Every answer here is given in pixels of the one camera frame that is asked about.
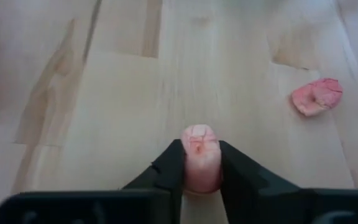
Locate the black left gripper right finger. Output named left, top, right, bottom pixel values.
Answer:
left=218, top=140, right=358, bottom=224

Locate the pink toy food piece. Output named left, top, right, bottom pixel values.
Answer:
left=290, top=77, right=344, bottom=118
left=180, top=124, right=223, bottom=194

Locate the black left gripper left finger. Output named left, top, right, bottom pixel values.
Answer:
left=0, top=139, right=186, bottom=224

